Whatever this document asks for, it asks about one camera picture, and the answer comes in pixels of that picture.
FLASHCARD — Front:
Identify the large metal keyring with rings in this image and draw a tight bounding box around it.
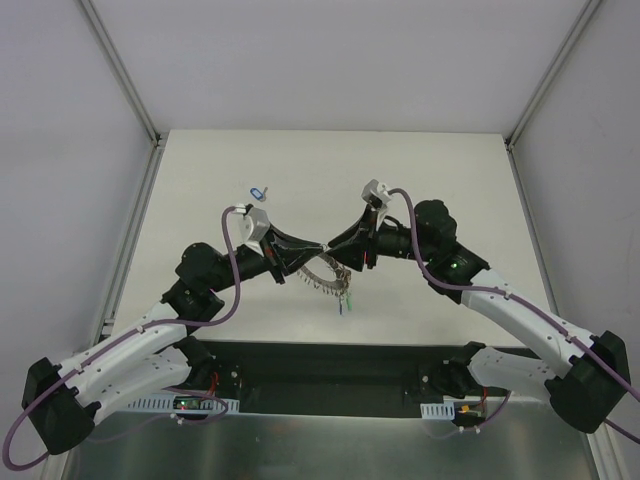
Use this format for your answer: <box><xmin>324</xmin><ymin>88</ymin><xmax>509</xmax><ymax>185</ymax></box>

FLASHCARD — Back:
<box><xmin>296</xmin><ymin>245</ymin><xmax>352</xmax><ymax>298</ymax></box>

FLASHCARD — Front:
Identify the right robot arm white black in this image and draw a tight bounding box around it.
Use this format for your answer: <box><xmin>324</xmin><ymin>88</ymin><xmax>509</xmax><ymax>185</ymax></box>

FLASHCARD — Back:
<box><xmin>328</xmin><ymin>200</ymin><xmax>639</xmax><ymax>433</ymax></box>

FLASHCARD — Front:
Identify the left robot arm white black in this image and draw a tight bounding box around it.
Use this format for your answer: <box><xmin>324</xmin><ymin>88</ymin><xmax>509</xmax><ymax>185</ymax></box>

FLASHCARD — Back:
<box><xmin>21</xmin><ymin>226</ymin><xmax>326</xmax><ymax>455</ymax></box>

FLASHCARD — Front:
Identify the blue tagged key on table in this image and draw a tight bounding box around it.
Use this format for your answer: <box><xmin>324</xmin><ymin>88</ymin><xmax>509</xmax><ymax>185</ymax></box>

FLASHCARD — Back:
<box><xmin>249</xmin><ymin>187</ymin><xmax>268</xmax><ymax>202</ymax></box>

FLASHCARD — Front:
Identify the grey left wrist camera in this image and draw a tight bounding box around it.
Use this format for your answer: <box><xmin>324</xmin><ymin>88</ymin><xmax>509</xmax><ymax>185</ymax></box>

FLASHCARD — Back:
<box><xmin>234</xmin><ymin>204</ymin><xmax>271</xmax><ymax>256</ymax></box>

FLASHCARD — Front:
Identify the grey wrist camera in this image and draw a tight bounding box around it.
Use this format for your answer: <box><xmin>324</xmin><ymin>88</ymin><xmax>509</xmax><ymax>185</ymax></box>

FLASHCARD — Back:
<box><xmin>234</xmin><ymin>204</ymin><xmax>271</xmax><ymax>256</ymax></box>
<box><xmin>361</xmin><ymin>179</ymin><xmax>392</xmax><ymax>228</ymax></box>

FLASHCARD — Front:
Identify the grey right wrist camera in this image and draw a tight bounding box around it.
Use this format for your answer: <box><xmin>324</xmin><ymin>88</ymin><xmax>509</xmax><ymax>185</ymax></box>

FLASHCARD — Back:
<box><xmin>361</xmin><ymin>179</ymin><xmax>392</xmax><ymax>228</ymax></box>

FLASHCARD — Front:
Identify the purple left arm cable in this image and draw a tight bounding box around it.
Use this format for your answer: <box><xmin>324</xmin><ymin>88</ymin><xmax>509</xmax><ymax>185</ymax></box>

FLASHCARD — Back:
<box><xmin>0</xmin><ymin>204</ymin><xmax>261</xmax><ymax>469</ymax></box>

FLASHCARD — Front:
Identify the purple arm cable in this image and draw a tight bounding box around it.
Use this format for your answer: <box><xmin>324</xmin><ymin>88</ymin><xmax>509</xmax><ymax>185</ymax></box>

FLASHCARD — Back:
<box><xmin>0</xmin><ymin>204</ymin><xmax>261</xmax><ymax>469</ymax></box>
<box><xmin>384</xmin><ymin>187</ymin><xmax>640</xmax><ymax>446</ymax></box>

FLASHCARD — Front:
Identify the left side frame rail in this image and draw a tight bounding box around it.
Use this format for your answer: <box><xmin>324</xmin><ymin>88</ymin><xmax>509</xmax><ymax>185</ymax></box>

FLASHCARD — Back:
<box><xmin>89</xmin><ymin>136</ymin><xmax>167</xmax><ymax>346</ymax></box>

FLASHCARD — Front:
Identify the frame rail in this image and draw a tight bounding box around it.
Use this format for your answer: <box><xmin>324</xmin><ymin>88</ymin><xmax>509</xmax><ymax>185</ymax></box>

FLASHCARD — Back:
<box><xmin>89</xmin><ymin>136</ymin><xmax>167</xmax><ymax>346</ymax></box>
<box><xmin>505</xmin><ymin>145</ymin><xmax>571</xmax><ymax>346</ymax></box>

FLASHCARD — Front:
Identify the right side frame rail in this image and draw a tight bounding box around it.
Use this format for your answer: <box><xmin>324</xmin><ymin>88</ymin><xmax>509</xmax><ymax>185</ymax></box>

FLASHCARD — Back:
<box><xmin>505</xmin><ymin>145</ymin><xmax>571</xmax><ymax>346</ymax></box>

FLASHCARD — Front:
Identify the right white cable duct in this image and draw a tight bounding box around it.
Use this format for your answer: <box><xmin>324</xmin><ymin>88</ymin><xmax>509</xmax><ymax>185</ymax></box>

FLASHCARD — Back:
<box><xmin>420</xmin><ymin>401</ymin><xmax>456</xmax><ymax>421</ymax></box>

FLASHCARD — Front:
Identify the white cable duct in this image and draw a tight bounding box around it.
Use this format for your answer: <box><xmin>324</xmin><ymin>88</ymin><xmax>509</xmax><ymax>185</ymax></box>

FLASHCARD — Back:
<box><xmin>420</xmin><ymin>401</ymin><xmax>456</xmax><ymax>421</ymax></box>
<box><xmin>124</xmin><ymin>393</ymin><xmax>240</xmax><ymax>415</ymax></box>

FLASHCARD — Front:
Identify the left white cable duct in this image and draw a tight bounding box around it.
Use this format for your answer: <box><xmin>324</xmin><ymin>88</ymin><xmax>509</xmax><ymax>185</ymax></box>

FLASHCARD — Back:
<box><xmin>124</xmin><ymin>393</ymin><xmax>240</xmax><ymax>415</ymax></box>

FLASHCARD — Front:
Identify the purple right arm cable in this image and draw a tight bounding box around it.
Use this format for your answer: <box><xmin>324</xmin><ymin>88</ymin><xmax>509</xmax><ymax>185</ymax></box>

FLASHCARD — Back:
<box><xmin>384</xmin><ymin>187</ymin><xmax>640</xmax><ymax>446</ymax></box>

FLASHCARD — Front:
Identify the left aluminium frame post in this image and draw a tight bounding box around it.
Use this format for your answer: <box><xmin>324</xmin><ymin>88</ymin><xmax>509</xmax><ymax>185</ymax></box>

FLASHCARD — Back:
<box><xmin>75</xmin><ymin>0</ymin><xmax>163</xmax><ymax>146</ymax></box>

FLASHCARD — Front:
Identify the aluminium frame post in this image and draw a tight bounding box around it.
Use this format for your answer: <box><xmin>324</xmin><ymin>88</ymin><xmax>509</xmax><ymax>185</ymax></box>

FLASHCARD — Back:
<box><xmin>75</xmin><ymin>0</ymin><xmax>163</xmax><ymax>146</ymax></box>
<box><xmin>505</xmin><ymin>0</ymin><xmax>604</xmax><ymax>152</ymax></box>

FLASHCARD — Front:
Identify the right aluminium frame post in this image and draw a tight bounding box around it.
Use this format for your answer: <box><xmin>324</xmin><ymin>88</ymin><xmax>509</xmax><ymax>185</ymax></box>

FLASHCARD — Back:
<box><xmin>505</xmin><ymin>0</ymin><xmax>604</xmax><ymax>152</ymax></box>

